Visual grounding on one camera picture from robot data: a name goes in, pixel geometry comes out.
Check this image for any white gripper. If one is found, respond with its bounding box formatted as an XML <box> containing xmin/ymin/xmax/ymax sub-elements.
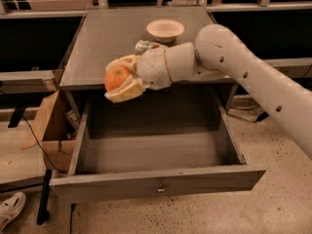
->
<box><xmin>104</xmin><ymin>48</ymin><xmax>172</xmax><ymax>103</ymax></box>

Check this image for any orange fruit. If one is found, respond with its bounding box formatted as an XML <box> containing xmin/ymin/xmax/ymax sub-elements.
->
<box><xmin>104</xmin><ymin>65</ymin><xmax>131</xmax><ymax>92</ymax></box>

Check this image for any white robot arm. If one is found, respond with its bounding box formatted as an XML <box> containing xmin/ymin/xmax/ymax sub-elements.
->
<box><xmin>104</xmin><ymin>24</ymin><xmax>312</xmax><ymax>158</ymax></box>

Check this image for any open grey top drawer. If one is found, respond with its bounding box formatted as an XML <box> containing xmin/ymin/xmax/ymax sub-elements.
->
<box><xmin>50</xmin><ymin>86</ymin><xmax>265</xmax><ymax>203</ymax></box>

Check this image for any crushed soda can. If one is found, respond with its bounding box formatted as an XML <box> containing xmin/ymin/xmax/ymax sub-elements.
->
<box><xmin>135</xmin><ymin>40</ymin><xmax>166</xmax><ymax>55</ymax></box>

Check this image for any grey cabinet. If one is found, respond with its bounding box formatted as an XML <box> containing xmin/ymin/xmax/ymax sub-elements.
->
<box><xmin>58</xmin><ymin>6</ymin><xmax>246</xmax><ymax>122</ymax></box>

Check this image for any white bowl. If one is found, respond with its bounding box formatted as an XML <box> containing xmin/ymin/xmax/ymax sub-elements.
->
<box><xmin>146</xmin><ymin>19</ymin><xmax>184</xmax><ymax>43</ymax></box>

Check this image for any cardboard box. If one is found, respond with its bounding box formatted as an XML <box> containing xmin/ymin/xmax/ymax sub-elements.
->
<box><xmin>21</xmin><ymin>91</ymin><xmax>77</xmax><ymax>173</ymax></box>

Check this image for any black table leg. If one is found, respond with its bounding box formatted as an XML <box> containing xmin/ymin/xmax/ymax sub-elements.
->
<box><xmin>36</xmin><ymin>170</ymin><xmax>52</xmax><ymax>225</ymax></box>

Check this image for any white sneaker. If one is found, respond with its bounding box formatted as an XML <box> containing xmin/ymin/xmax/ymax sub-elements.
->
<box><xmin>0</xmin><ymin>192</ymin><xmax>26</xmax><ymax>231</ymax></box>

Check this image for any black cable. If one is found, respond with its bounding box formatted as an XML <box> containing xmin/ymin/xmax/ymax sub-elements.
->
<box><xmin>20</xmin><ymin>114</ymin><xmax>67</xmax><ymax>175</ymax></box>

